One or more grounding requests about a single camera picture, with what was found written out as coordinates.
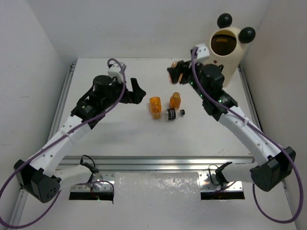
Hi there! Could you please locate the orange fruit label bottle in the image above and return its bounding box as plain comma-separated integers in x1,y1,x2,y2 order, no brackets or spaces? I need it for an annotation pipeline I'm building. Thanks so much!
149,97,162,119

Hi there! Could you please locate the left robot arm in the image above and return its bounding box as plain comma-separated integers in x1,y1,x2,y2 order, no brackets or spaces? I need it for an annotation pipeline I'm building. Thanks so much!
16,75,146,203

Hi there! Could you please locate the aluminium table rail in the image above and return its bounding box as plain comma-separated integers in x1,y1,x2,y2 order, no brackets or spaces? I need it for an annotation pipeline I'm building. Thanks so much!
57,155,257,172

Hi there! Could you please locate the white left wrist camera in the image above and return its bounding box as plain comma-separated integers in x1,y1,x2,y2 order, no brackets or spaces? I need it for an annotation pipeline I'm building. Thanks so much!
107,62,126,81

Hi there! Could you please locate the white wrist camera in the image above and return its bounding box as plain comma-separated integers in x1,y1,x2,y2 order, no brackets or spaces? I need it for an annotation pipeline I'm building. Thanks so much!
190,43,210,63
107,62,126,81

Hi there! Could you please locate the cream panda bin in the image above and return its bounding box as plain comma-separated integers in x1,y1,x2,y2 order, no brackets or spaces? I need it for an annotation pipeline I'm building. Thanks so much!
204,13,256,87

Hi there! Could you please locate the right aluminium side rail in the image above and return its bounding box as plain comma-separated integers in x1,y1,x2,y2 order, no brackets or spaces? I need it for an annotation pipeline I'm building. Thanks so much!
237,65,263,131

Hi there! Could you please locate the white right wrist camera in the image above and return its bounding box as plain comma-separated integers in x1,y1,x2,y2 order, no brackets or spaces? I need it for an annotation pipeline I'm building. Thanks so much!
190,43,210,63

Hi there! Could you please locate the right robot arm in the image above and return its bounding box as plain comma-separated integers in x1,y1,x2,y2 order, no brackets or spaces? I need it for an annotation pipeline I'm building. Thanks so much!
167,60,296,192

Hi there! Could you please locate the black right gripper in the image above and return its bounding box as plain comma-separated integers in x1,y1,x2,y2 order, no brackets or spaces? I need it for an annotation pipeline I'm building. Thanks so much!
169,56,209,99

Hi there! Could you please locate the left aluminium side rail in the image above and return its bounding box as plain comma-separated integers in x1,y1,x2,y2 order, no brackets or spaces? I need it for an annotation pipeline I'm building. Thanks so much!
47,62,76,140

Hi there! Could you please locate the clear bottle black label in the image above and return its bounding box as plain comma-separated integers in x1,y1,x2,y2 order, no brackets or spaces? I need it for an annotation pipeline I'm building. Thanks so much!
161,108,185,122

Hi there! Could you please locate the orange juice bottle plain label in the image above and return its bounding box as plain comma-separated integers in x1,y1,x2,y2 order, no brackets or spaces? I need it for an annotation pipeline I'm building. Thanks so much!
167,60,184,84

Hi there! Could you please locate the orange bottle with gold cap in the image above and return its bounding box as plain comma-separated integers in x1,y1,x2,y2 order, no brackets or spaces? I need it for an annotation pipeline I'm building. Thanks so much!
169,92,181,109

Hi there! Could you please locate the white foam block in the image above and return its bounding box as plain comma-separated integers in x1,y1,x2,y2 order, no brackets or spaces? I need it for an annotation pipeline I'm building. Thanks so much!
114,172,201,203

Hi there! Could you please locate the aluminium side rail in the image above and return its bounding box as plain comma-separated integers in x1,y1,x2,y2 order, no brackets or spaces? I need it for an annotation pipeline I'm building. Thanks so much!
47,62,76,140
237,65,263,131

